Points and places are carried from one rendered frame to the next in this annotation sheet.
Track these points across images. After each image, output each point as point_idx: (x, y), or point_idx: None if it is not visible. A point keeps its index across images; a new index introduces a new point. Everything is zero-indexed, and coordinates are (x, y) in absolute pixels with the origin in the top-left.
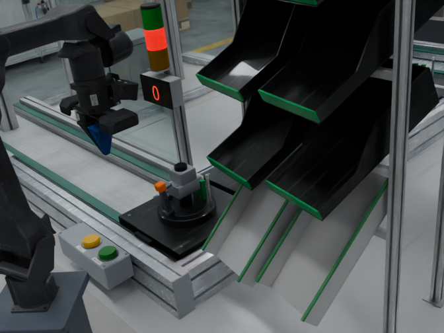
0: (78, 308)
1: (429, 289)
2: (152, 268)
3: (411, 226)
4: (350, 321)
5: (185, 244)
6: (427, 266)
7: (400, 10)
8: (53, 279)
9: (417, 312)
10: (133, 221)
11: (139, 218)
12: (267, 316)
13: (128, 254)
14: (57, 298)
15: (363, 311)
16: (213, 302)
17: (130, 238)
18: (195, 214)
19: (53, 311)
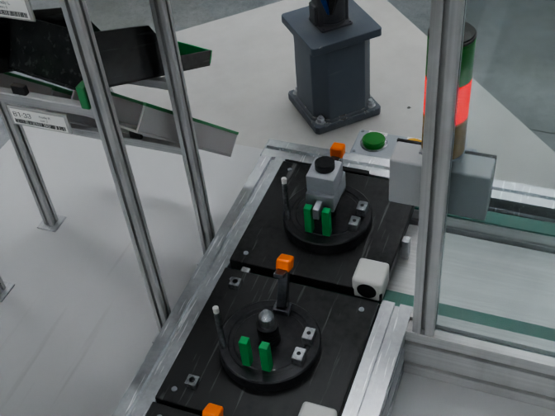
0: (305, 51)
1: (4, 303)
2: (304, 145)
3: (18, 414)
4: (92, 234)
5: (286, 173)
6: (3, 338)
7: None
8: (313, 11)
9: (21, 267)
10: (388, 185)
11: (386, 191)
12: (182, 212)
13: (350, 151)
14: (311, 26)
15: (81, 250)
16: None
17: (371, 170)
18: (301, 200)
19: (302, 19)
